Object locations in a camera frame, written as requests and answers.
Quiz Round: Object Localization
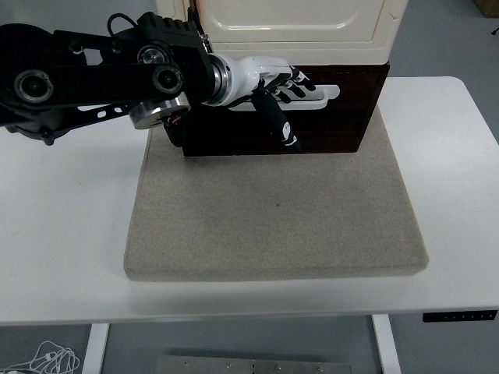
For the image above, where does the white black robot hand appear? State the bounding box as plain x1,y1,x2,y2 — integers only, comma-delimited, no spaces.
224,55,317,153

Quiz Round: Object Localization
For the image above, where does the white drawer handle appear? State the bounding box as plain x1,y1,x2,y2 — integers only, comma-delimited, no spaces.
228,83,341,112

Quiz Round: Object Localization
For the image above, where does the beige felt mat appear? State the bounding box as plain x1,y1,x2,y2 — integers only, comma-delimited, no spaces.
123,104,430,282

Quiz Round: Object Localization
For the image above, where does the cardboard box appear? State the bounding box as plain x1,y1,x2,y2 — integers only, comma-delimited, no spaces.
473,0,499,19

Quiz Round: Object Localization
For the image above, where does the white table leg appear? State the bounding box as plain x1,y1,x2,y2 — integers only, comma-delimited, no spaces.
81,323,111,374
372,314,402,374

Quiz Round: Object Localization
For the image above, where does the black table control panel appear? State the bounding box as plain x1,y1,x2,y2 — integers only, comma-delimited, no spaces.
423,309,499,323

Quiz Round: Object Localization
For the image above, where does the white cable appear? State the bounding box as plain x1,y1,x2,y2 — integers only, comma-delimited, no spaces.
0,340,81,374

